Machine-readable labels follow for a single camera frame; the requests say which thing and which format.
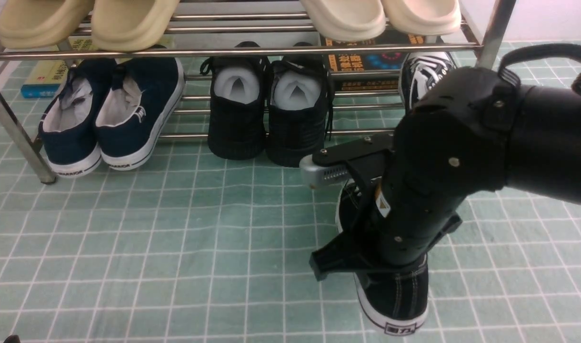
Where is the black and orange book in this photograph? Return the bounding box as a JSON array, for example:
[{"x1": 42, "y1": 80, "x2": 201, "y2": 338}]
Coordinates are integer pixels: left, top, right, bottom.
[{"x1": 320, "y1": 29, "x2": 426, "y2": 91}]

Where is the cream foam slipper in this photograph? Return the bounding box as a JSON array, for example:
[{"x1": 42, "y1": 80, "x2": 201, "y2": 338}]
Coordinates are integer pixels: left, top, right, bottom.
[
  {"x1": 300, "y1": 0, "x2": 386, "y2": 42},
  {"x1": 381, "y1": 0, "x2": 462, "y2": 36}
]

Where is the left black mesh sneaker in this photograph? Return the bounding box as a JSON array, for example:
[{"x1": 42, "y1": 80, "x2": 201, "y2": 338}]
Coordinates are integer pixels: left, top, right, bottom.
[{"x1": 200, "y1": 56, "x2": 270, "y2": 161}]

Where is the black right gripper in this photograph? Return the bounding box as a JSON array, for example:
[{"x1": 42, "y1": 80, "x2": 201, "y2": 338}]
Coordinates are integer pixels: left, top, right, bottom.
[{"x1": 309, "y1": 67, "x2": 521, "y2": 282}]

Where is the black object at corner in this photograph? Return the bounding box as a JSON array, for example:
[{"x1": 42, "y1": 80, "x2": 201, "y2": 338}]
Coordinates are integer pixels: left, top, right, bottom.
[{"x1": 3, "y1": 334, "x2": 21, "y2": 343}]

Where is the left cream foam slipper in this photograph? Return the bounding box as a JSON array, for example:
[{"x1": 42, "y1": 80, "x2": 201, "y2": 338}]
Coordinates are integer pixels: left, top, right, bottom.
[{"x1": 300, "y1": 0, "x2": 386, "y2": 42}]

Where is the silver metal shoe rack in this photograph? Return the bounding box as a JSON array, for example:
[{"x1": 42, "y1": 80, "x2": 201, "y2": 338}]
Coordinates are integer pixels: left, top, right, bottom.
[{"x1": 0, "y1": 0, "x2": 517, "y2": 185}]

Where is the black canvas sneaker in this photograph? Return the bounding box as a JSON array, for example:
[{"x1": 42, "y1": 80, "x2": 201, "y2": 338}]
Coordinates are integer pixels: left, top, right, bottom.
[
  {"x1": 399, "y1": 51, "x2": 457, "y2": 113},
  {"x1": 336, "y1": 182, "x2": 433, "y2": 336}
]

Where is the left beige foam slipper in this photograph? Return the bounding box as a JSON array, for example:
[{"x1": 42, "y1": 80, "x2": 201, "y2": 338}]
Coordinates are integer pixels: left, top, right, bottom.
[{"x1": 0, "y1": 0, "x2": 94, "y2": 50}]

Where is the right navy canvas shoe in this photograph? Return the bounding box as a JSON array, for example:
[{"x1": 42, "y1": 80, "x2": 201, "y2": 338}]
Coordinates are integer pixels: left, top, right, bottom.
[{"x1": 94, "y1": 57, "x2": 186, "y2": 171}]

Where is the yellow and blue book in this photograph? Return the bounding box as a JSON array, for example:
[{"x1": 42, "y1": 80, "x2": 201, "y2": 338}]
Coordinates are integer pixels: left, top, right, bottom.
[{"x1": 20, "y1": 36, "x2": 97, "y2": 99}]

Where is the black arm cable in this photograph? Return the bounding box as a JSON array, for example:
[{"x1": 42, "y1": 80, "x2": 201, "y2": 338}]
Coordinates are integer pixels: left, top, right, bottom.
[{"x1": 498, "y1": 43, "x2": 581, "y2": 99}]

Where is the black mesh sneaker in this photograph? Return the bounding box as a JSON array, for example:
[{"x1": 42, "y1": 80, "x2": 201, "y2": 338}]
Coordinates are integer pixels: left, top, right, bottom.
[
  {"x1": 266, "y1": 54, "x2": 335, "y2": 168},
  {"x1": 200, "y1": 56, "x2": 270, "y2": 161}
]

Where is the right black mesh sneaker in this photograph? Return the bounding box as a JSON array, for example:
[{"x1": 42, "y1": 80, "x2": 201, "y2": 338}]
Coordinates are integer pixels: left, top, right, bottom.
[{"x1": 266, "y1": 54, "x2": 335, "y2": 168}]

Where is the left navy canvas shoe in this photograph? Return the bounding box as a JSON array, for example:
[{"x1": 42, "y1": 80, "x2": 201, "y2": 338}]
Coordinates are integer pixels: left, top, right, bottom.
[{"x1": 38, "y1": 58, "x2": 117, "y2": 178}]

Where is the right cream foam slipper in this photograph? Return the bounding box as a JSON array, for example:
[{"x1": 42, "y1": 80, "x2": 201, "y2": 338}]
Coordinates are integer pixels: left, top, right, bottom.
[{"x1": 381, "y1": 0, "x2": 462, "y2": 36}]

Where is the navy canvas shoe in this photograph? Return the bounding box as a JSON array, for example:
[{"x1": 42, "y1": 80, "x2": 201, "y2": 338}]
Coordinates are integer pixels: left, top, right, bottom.
[
  {"x1": 38, "y1": 58, "x2": 117, "y2": 178},
  {"x1": 94, "y1": 57, "x2": 186, "y2": 171}
]

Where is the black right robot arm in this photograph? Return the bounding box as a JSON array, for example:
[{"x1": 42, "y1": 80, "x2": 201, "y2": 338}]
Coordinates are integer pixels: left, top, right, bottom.
[{"x1": 343, "y1": 67, "x2": 581, "y2": 272}]

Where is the beige foam slipper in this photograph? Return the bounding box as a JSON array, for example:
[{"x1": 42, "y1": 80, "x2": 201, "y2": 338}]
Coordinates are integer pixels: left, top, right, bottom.
[
  {"x1": 91, "y1": 0, "x2": 179, "y2": 52},
  {"x1": 0, "y1": 0, "x2": 94, "y2": 50}
]

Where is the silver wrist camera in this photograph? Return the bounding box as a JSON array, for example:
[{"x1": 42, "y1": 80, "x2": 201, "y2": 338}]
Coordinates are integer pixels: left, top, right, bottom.
[{"x1": 299, "y1": 155, "x2": 351, "y2": 190}]

